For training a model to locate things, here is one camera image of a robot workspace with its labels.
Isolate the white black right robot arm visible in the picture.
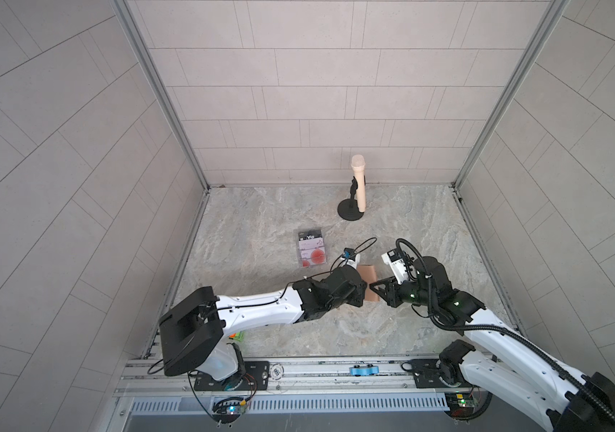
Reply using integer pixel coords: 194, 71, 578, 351
370, 250, 615, 431

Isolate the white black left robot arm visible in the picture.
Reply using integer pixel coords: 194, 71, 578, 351
158, 266, 368, 382

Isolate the clear plastic package box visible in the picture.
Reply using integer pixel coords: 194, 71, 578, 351
298, 229, 326, 267

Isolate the black round microphone stand base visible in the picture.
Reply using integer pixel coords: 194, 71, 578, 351
337, 177, 364, 221

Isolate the white ventilation grille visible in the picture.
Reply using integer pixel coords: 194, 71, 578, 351
130, 393, 450, 415

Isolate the orange green toy car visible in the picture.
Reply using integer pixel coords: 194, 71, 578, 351
229, 331, 245, 343

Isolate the beige microphone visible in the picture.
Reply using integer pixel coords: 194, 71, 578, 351
351, 154, 367, 213

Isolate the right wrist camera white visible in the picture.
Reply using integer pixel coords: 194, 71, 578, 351
381, 249, 409, 284

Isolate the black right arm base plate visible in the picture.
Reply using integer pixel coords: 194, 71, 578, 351
401, 358, 471, 389

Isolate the blue clip on rail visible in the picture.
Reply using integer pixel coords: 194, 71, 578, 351
350, 364, 379, 377

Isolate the aluminium front rail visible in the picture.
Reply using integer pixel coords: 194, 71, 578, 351
115, 355, 471, 397

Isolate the right circuit board with wires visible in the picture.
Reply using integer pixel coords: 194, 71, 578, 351
444, 392, 480, 421

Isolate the circuit board with wires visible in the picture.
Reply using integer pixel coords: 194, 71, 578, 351
212, 397, 250, 425
444, 392, 480, 421

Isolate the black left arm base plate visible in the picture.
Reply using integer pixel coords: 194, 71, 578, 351
193, 361, 269, 392

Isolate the black corrugated cable conduit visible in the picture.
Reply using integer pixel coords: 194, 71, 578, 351
395, 238, 615, 432

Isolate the left circuit board with wires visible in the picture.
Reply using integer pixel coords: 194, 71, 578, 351
212, 397, 250, 425

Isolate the aluminium corner frame post right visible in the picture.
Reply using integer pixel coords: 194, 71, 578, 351
451, 0, 570, 192

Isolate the aluminium corner frame post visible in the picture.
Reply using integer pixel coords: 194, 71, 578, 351
112, 0, 211, 193
451, 0, 570, 192

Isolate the aluminium corner frame post left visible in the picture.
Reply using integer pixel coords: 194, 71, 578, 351
112, 0, 211, 193

